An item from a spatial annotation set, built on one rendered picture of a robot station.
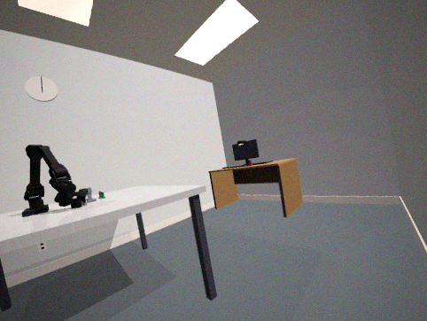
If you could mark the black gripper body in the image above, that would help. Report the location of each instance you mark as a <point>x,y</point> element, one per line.
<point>81,194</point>

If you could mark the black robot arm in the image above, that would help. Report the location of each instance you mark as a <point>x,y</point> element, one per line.
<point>56,170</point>

